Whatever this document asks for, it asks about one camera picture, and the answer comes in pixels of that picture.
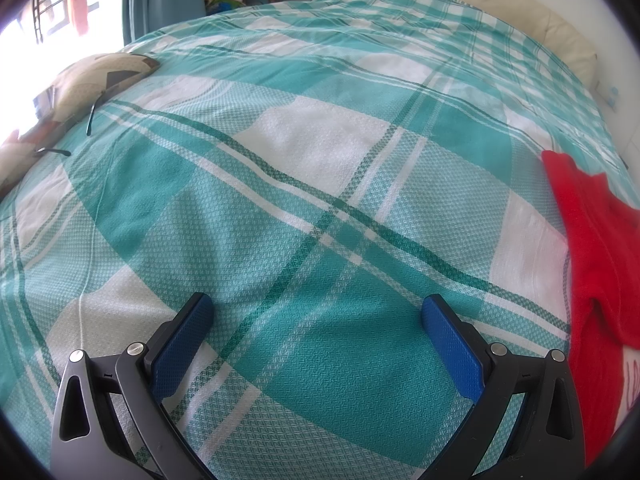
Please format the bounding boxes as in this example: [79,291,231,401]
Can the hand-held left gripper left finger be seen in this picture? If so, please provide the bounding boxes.
[50,292,216,480]

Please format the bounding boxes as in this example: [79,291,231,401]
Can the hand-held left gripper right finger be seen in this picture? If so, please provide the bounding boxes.
[421,296,586,480]

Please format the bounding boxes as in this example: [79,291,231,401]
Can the red sweater with white rabbit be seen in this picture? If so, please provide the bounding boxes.
[542,150,640,471]

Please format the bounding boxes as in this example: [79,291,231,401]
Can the teal plaid bedsheet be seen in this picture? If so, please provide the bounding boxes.
[0,0,632,480]

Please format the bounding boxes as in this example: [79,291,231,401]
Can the patterned beige cushion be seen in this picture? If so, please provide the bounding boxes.
[31,52,162,128]
[0,129,37,196]

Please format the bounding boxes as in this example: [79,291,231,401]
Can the small flat rectangular device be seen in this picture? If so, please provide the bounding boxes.
[32,87,57,122]

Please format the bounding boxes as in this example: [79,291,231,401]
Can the blue-grey curtain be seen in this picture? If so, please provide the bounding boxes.
[122,0,207,45]

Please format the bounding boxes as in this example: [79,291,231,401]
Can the cream padded headboard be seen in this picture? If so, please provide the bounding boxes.
[345,0,601,92]

